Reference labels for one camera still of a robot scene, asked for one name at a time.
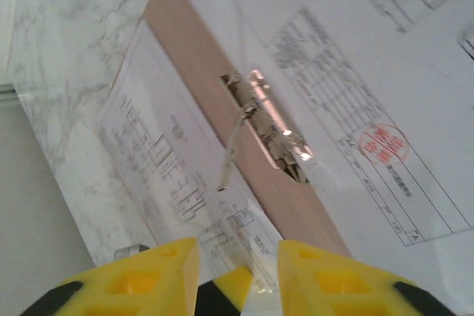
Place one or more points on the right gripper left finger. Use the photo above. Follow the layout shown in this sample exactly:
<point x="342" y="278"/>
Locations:
<point x="129" y="286"/>

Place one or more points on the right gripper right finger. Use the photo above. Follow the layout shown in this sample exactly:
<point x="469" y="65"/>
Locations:
<point x="344" y="290"/>

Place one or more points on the printed drawing paper sheet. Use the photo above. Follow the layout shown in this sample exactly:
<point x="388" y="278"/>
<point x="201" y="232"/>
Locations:
<point x="148" y="127"/>
<point x="352" y="72"/>

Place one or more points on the pink paper folder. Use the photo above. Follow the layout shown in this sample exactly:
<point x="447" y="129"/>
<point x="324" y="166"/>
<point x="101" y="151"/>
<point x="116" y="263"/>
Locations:
<point x="196" y="68"/>

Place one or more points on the metal folder clip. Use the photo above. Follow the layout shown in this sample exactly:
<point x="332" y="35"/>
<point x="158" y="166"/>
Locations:
<point x="259" y="116"/>

